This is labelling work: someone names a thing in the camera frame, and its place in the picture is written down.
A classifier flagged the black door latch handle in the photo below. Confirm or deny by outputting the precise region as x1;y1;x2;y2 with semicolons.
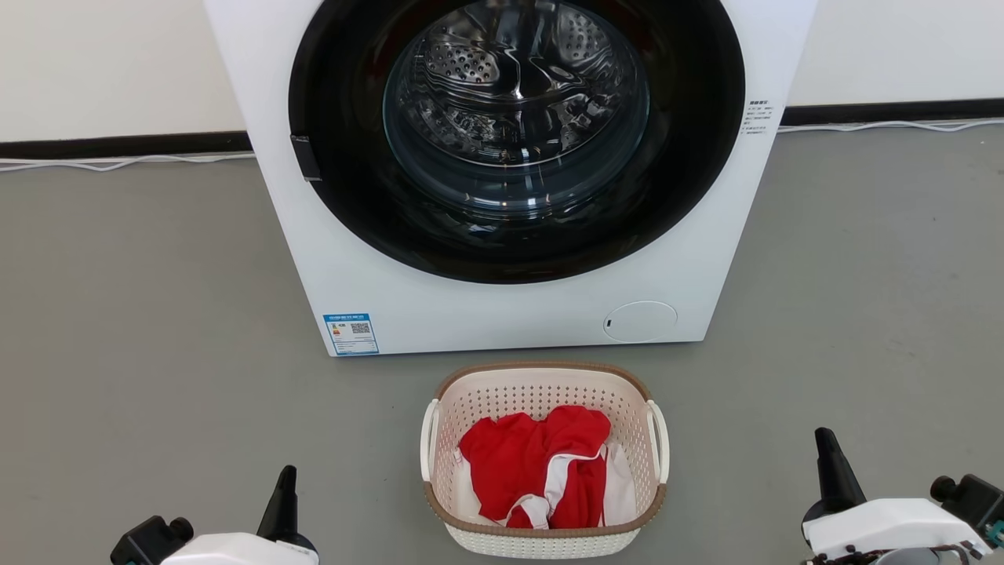
290;135;322;183

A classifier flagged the black wall baseboard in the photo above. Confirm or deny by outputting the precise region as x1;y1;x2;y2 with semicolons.
782;99;1004;126
0;131;252;160

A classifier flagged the white front-load washing machine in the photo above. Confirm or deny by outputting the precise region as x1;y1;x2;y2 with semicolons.
202;0;818;358

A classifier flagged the cream perforated plastic laundry basket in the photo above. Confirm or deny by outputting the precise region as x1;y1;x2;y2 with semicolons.
420;362;670;560

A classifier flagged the small printed text sticker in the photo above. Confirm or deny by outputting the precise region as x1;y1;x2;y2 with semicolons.
740;99;773;137

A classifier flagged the round white filter cover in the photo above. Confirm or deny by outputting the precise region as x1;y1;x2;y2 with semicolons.
603;301;678;343

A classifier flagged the red garment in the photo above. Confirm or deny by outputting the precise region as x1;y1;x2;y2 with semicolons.
458;405;612;530

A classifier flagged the white garment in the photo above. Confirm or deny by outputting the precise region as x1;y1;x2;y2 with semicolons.
455;443;638;528

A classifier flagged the blue energy label sticker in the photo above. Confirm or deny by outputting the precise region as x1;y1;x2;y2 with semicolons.
323;313;380;356

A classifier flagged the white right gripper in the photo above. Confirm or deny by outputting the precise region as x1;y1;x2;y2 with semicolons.
801;428;994;565

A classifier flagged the white floor cable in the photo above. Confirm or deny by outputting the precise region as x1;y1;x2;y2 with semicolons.
0;151;256;172
778;118;1004;133

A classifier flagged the round black glass washer door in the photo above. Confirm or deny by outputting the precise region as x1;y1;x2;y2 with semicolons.
288;0;746;285

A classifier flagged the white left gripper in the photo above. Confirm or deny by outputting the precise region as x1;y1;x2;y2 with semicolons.
159;465;320;565

